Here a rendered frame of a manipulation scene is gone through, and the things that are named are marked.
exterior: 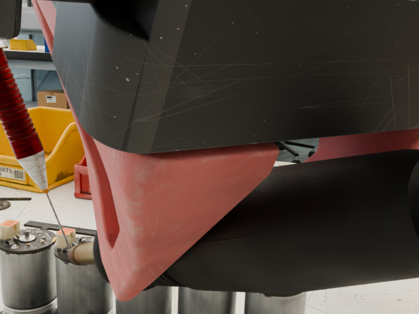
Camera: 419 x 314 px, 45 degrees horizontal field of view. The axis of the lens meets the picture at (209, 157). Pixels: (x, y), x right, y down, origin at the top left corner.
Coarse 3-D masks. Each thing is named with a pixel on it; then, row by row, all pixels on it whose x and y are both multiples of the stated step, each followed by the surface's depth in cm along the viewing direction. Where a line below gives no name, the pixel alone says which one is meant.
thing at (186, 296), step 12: (180, 288) 20; (180, 300) 20; (192, 300) 20; (204, 300) 20; (216, 300) 20; (228, 300) 20; (180, 312) 21; (192, 312) 20; (204, 312) 20; (216, 312) 20; (228, 312) 20
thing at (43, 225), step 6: (30, 222) 25; (36, 222) 25; (42, 222) 25; (42, 228) 24; (48, 228) 24; (54, 228) 24; (72, 228) 24; (78, 228) 24; (84, 234) 24; (90, 234) 24
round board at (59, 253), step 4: (76, 240) 23; (80, 240) 23; (88, 240) 23; (56, 248) 22; (64, 248) 22; (68, 248) 22; (56, 252) 22; (60, 252) 22; (64, 252) 21; (56, 256) 21; (60, 256) 21; (64, 256) 21; (64, 260) 21; (68, 260) 21
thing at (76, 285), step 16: (64, 272) 21; (80, 272) 21; (96, 272) 21; (64, 288) 21; (80, 288) 21; (96, 288) 21; (64, 304) 22; (80, 304) 21; (96, 304) 22; (112, 304) 23
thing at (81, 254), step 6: (78, 246) 19; (84, 246) 18; (90, 246) 18; (72, 252) 19; (78, 252) 19; (84, 252) 18; (90, 252) 17; (72, 258) 19; (78, 258) 19; (84, 258) 18; (90, 258) 17; (78, 264) 19; (84, 264) 19; (90, 264) 19
